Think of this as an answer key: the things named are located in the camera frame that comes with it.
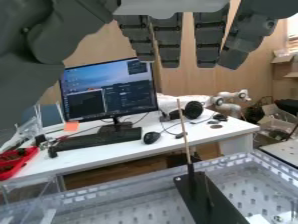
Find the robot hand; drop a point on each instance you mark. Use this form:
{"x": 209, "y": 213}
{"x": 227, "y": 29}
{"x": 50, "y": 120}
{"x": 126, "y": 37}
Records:
{"x": 30, "y": 50}

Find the black computer monitor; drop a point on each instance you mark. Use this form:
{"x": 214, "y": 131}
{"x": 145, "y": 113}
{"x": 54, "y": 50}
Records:
{"x": 108, "y": 90}

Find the orange sticky note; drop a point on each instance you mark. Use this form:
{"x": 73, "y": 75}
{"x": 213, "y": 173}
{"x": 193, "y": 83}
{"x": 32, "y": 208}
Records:
{"x": 70, "y": 126}

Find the black keyboard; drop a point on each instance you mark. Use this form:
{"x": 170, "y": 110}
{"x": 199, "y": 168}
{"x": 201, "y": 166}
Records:
{"x": 100, "y": 138}

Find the small black object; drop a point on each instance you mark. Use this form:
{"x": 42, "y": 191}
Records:
{"x": 52, "y": 152}

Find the red tray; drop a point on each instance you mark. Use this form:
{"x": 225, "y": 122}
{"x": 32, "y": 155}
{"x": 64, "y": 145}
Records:
{"x": 14, "y": 163}

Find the black computer mouse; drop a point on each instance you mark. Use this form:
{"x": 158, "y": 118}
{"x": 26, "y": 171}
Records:
{"x": 152, "y": 137}

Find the white desk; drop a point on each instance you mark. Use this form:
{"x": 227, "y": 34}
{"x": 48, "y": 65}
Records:
{"x": 133, "y": 151}

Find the black headphones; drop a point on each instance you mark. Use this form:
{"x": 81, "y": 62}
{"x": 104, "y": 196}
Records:
{"x": 193, "y": 110}

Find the thin stick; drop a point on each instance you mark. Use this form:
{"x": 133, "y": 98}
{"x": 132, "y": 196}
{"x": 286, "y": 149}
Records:
{"x": 183, "y": 133}

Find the small white jointed device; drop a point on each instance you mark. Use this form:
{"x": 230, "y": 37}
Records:
{"x": 227, "y": 100}

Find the clear box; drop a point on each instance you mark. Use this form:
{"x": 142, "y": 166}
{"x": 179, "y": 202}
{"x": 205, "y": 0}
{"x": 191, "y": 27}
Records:
{"x": 110, "y": 196}

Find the black plate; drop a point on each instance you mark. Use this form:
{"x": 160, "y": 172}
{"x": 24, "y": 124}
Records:
{"x": 217, "y": 206}

